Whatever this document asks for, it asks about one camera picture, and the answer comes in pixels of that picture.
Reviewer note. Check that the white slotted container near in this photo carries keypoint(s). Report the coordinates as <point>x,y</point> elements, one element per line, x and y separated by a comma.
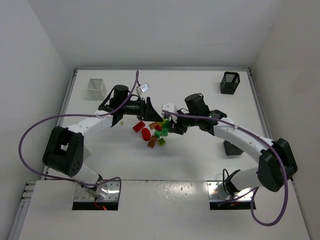
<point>86,153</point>

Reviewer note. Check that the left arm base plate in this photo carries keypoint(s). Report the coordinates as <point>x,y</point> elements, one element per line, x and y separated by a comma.
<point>106,193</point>

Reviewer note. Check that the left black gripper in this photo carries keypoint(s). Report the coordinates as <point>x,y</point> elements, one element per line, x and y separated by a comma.
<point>144,109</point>

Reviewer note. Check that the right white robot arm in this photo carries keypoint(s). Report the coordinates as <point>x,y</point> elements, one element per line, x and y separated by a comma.
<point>275,159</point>

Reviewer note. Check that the black slotted container near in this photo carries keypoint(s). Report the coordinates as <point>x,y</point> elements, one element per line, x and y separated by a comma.
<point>231,150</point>

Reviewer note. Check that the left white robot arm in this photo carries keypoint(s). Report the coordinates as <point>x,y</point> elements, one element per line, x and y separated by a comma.
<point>65,148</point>

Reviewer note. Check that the white front platform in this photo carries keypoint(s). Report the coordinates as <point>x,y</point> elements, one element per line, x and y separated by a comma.
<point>150,210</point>

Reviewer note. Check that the white slotted container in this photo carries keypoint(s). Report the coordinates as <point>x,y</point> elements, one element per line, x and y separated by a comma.
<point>96,89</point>
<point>86,153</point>

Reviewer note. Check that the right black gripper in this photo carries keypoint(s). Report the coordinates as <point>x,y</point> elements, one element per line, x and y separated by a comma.
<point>177,126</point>

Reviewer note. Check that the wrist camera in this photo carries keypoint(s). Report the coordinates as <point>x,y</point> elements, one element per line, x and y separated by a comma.
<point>168,107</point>
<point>141,89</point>

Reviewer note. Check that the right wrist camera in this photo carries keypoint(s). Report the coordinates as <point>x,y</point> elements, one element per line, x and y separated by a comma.
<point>168,107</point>

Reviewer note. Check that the black slotted container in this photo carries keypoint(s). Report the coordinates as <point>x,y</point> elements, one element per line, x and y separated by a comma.
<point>229,82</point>
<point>231,150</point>

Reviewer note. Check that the orange lego brick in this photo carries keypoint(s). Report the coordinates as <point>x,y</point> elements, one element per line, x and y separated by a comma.
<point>152,142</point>
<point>153,125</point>

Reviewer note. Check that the black slotted container far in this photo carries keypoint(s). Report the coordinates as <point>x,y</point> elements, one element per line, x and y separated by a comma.
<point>229,82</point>

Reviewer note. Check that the lime square lego brick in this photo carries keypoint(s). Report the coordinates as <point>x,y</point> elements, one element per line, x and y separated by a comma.
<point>161,141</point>

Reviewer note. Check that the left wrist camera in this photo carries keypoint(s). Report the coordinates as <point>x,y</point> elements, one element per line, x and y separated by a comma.
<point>141,89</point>

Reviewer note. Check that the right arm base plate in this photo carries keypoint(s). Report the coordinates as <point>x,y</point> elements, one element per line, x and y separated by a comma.
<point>216,193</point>

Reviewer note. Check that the white slotted container far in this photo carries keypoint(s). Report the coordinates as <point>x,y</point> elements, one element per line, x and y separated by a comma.
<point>96,89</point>

